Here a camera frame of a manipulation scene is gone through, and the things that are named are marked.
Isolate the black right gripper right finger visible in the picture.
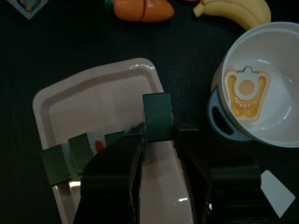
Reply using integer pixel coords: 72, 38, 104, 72
173, 122, 276, 224

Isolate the pink rectangular toy plate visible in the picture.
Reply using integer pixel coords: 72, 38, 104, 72
32, 57, 196, 224

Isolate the grey square picture tile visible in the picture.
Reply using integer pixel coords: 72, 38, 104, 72
5, 0, 49, 20

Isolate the yellow toy banana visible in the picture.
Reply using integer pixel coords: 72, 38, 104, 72
192, 0, 272, 32

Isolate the white flat card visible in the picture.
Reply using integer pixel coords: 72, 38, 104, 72
259, 169, 296, 219

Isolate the orange toy carrot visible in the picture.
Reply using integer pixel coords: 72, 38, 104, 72
102, 0, 174, 24

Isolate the white pot with blue handle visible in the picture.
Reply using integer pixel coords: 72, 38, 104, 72
205, 21, 299, 149

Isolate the green sushi piece red centre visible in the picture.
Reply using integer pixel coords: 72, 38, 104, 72
68, 132, 108, 176

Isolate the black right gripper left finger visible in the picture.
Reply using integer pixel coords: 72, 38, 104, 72
72, 122, 146, 224

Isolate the green-wrapped toy sushi piece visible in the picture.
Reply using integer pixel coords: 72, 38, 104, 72
141, 92, 174, 143
104, 130, 126, 148
40, 143, 80, 186

